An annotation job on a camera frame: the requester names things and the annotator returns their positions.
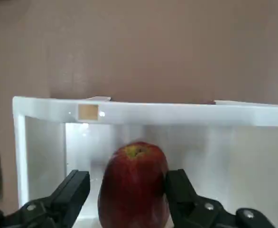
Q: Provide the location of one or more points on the white plastic box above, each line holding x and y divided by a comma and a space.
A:
200, 114

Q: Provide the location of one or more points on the red apple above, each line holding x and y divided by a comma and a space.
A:
134, 185

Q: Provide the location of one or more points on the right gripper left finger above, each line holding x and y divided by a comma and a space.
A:
65, 194

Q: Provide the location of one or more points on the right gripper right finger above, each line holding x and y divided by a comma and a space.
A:
188, 204

